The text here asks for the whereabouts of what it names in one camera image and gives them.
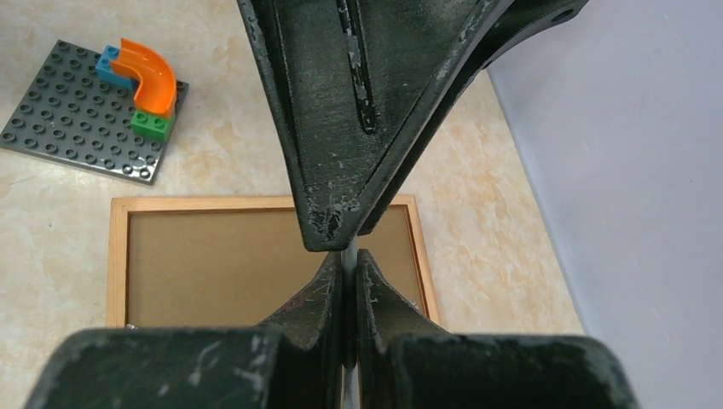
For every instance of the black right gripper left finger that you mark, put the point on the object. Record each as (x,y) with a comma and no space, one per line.
(291,359)

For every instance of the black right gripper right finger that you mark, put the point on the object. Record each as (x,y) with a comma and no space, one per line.
(407,361)

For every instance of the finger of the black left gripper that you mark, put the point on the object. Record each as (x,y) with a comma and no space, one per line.
(350,86)
(522,20)

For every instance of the red wooden photo frame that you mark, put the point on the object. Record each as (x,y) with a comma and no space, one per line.
(203,261)

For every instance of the orange curved lego piece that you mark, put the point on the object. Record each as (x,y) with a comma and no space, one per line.
(156,92)

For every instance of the green lego brick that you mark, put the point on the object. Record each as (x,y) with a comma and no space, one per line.
(152,126)

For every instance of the grey lego baseplate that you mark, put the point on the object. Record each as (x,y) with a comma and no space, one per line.
(77,112)

